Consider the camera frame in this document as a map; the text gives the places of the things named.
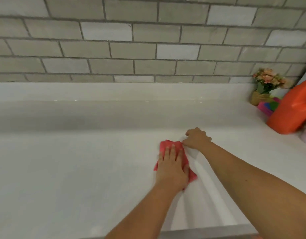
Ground pink plastic basket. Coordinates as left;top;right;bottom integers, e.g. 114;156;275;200
257;97;282;117

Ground pink cloth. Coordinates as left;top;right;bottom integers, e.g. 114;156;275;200
153;139;198;190

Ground person's right forearm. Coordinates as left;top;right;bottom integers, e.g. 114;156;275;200
199;141;306;239

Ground orange jug with white cap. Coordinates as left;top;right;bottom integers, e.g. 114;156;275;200
266;76;306;135

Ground pink flowers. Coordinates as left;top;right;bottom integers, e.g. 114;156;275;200
249;68;294;107

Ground person's left forearm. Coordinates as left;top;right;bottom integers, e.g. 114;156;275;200
104;184;180;239

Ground person's right hand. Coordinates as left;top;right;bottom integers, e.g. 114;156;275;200
182;127;213;150

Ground white countertop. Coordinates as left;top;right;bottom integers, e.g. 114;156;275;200
0;82;306;239

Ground person's left hand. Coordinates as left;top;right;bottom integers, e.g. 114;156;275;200
154;144;190;195

